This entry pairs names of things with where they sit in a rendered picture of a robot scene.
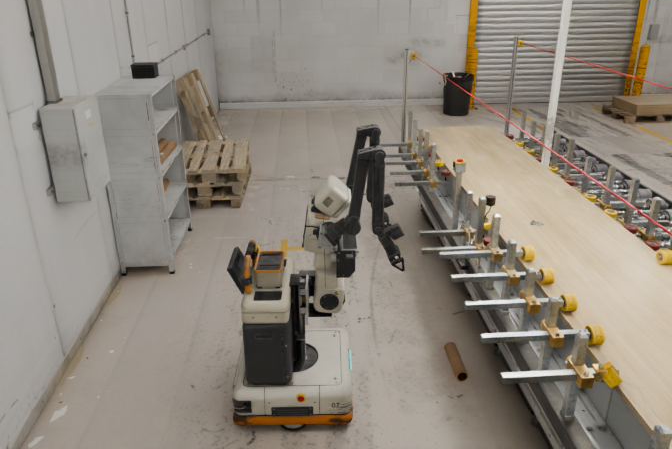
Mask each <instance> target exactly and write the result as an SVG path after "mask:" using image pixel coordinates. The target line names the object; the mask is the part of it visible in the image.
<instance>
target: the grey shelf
mask: <svg viewBox="0 0 672 449"><path fill-rule="evenodd" d="M173 82H174V83H173ZM171 83H172V88H171ZM173 84H174V85H173ZM174 91H175V92H174ZM172 92H173V96H172ZM174 93H175V94H174ZM93 95H94V96H97V102H98V108H99V113H100V120H101V126H102V131H103V137H104V143H105V149H106V155H107V161H108V167H109V173H110V179H111V180H110V181H109V182H108V183H107V190H108V196H109V201H110V207H111V213H112V219H113V225H114V231H115V236H116V242H117V248H118V254H119V260H120V265H121V271H122V273H121V275H122V276H126V275H127V271H126V269H125V266H126V267H146V266H168V264H169V272H170V274H174V273H175V269H174V261H173V260H174V257H175V253H176V250H177V248H178V247H179V245H180V244H181V242H182V239H183V237H184V235H185V233H186V230H187V228H188V231H192V230H193V228H192V223H191V214H190V205H189V197H188V188H187V179H186V170H185V162H184V153H183V144H182V135H181V127H180V118H179V108H178V100H177V92H176V83H175V75H159V76H158V77H156V78H152V79H133V78H132V76H124V77H122V78H121V79H119V80H117V81H116V82H114V83H112V84H110V85H109V86H107V87H105V88H104V89H102V90H100V91H98V92H97V93H95V94H93ZM145 98H146V99H145ZM173 100H174V105H173ZM146 102H147V106H146ZM147 109H148V113H147ZM148 116H149V121H148ZM175 117H176V122H175ZM178 125H179V126H178ZM176 126H177V130H176ZM178 127H179V128H178ZM178 129H179V130H178ZM179 133H180V134H179ZM177 134H178V139H177ZM179 135H180V136H179ZM162 138H165V139H166V140H167V141H168V143H169V142H170V141H175V142H176V144H177V146H176V148H175V149H174V150H173V152H172V153H171V154H170V155H169V156H168V158H167V159H166V160H165V161H164V162H163V163H162V165H161V162H160V155H159V147H158V141H159V140H160V139H162ZM151 140H152V143H151ZM154 141H155V142H154ZM178 143H179V145H178ZM152 146H153V150H152ZM154 146H155V147H154ZM155 151H156V152H155ZM179 152H180V156H179ZM153 153H154V158H153ZM155 153H156V154H155ZM156 158H157V159H156ZM180 160H181V164H180ZM154 161H155V165H154ZM157 165H158V166H157ZM155 168H156V170H155ZM181 169H182V173H181ZM182 177H183V181H182ZM184 177H185V178H184ZM164 178H166V179H168V180H169V182H170V183H169V185H168V187H167V189H166V191H165V193H164V185H163V179H164ZM184 179H185V180H184ZM184 181H185V182H184ZM157 183H158V187H157ZM185 187H186V188H185ZM160 189H161V190H160ZM158 190H159V194H158ZM160 191H161V192H160ZM184 194H185V198H184ZM186 196H187V197H186ZM159 198H160V202H159ZM186 198H187V199H186ZM187 202H188V203H187ZM185 203H186V207H185ZM187 204H188V205H187ZM186 211H187V215H186ZM188 211H189V212H188ZM116 212H117V216H116ZM188 213H189V214H188ZM188 215H189V216H188ZM117 218H118V219H117ZM189 224H190V225H189ZM170 263H171V264H170ZM170 265H171V266H170ZM123 269H124V270H123ZM171 269H172V270H171Z"/></svg>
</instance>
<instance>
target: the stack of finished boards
mask: <svg viewBox="0 0 672 449"><path fill-rule="evenodd" d="M612 98H613V99H612V106H614V107H617V108H619V109H622V110H624V111H627V112H630V113H632V114H635V115H662V114H672V95H636V96H612Z"/></svg>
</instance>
